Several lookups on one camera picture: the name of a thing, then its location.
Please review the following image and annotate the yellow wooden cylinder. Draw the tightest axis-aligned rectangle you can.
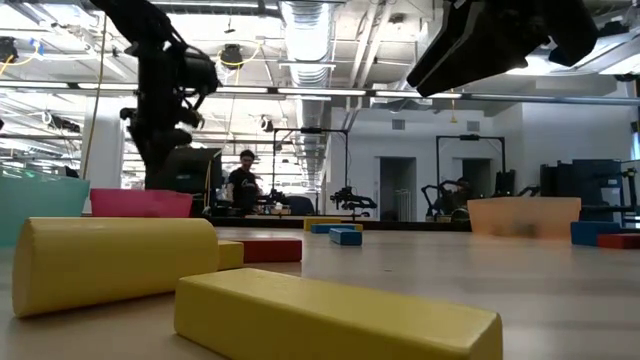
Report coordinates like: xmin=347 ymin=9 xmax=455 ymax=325
xmin=12 ymin=216 xmax=220 ymax=319

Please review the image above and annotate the yellow hanging cable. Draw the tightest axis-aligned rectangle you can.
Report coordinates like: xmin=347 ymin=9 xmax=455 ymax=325
xmin=79 ymin=9 xmax=110 ymax=180

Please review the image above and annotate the red wooden block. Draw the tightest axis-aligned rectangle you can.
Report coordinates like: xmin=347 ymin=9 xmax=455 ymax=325
xmin=597 ymin=233 xmax=640 ymax=250
xmin=242 ymin=237 xmax=304 ymax=265

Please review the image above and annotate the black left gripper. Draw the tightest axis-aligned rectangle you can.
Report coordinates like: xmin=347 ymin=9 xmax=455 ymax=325
xmin=119 ymin=97 xmax=205 ymax=190

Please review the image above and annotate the white column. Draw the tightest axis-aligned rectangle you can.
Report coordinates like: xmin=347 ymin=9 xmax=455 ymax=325
xmin=81 ymin=97 xmax=127 ymax=201

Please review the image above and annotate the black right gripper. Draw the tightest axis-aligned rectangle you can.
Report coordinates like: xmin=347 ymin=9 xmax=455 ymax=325
xmin=405 ymin=0 xmax=601 ymax=98

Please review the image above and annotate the black background rig frame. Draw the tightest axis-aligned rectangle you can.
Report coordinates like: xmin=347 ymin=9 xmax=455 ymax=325
xmin=434 ymin=133 xmax=507 ymax=199
xmin=271 ymin=127 xmax=350 ymax=201

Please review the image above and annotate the person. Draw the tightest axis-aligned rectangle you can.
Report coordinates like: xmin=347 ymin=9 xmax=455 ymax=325
xmin=225 ymin=148 xmax=264 ymax=217
xmin=442 ymin=175 xmax=476 ymax=221

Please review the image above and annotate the teal plastic bin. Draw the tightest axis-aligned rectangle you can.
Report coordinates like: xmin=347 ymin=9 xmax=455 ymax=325
xmin=0 ymin=167 xmax=92 ymax=249

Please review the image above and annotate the black monitor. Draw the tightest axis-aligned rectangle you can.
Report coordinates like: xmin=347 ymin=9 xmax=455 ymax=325
xmin=144 ymin=146 xmax=224 ymax=197

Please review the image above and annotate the overhead light bar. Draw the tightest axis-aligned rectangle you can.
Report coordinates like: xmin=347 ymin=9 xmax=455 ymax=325
xmin=0 ymin=81 xmax=640 ymax=107

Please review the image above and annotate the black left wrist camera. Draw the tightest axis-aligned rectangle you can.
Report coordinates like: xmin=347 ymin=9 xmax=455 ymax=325
xmin=175 ymin=45 xmax=222 ymax=100

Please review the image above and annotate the orange plastic bin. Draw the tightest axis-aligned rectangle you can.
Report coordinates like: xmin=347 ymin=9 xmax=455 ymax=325
xmin=468 ymin=196 xmax=583 ymax=240

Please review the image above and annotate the red plastic bin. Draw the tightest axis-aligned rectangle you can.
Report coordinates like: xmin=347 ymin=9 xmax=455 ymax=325
xmin=89 ymin=188 xmax=195 ymax=220

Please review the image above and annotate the silver round ceiling duct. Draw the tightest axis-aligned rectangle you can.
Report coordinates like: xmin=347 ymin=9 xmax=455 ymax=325
xmin=278 ymin=0 xmax=335 ymax=194

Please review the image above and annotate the black cabinet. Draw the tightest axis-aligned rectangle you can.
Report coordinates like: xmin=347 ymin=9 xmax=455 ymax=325
xmin=538 ymin=157 xmax=625 ymax=222

